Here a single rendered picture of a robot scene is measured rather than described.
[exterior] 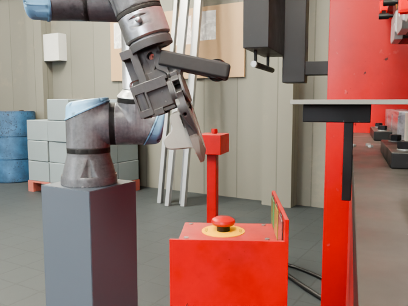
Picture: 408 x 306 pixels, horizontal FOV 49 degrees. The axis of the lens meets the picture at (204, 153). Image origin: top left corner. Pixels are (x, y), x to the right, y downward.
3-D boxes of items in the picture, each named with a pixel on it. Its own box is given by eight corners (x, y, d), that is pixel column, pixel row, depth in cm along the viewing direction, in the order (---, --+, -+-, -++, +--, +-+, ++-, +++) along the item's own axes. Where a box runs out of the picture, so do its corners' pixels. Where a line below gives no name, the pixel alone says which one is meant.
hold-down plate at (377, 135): (370, 134, 171) (370, 126, 170) (385, 134, 169) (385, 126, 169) (373, 140, 142) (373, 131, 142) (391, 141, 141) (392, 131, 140)
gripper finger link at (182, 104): (189, 135, 74) (171, 85, 74) (199, 131, 74) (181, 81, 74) (186, 137, 70) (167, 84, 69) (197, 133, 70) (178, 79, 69)
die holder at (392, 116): (384, 133, 174) (385, 108, 173) (401, 134, 172) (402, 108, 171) (397, 145, 127) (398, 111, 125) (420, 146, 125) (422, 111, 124)
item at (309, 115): (302, 194, 108) (304, 104, 106) (367, 198, 104) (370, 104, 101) (300, 198, 104) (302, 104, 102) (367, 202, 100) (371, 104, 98)
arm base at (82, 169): (48, 184, 122) (47, 147, 121) (89, 176, 135) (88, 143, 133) (89, 190, 114) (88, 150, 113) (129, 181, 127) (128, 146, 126)
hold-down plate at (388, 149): (380, 151, 110) (380, 139, 110) (404, 152, 109) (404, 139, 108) (390, 168, 82) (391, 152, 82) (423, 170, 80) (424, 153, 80)
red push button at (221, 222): (211, 234, 78) (211, 214, 78) (235, 234, 78) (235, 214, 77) (210, 241, 74) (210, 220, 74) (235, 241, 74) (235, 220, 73)
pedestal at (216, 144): (198, 250, 306) (198, 127, 297) (235, 254, 298) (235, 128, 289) (189, 260, 287) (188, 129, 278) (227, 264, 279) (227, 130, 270)
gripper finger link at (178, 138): (175, 170, 75) (156, 118, 74) (209, 159, 75) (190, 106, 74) (173, 173, 72) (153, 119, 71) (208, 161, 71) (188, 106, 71)
